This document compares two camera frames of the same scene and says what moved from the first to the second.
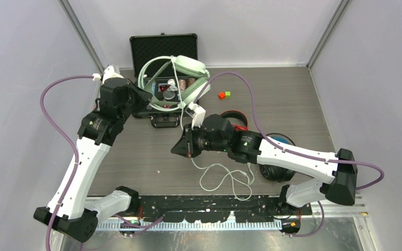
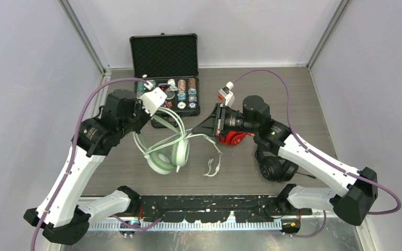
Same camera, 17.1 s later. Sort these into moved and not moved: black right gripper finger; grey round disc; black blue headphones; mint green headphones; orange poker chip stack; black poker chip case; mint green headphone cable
Moved: mint green headphones; mint green headphone cable; black right gripper finger
Not moved: black poker chip case; grey round disc; orange poker chip stack; black blue headphones
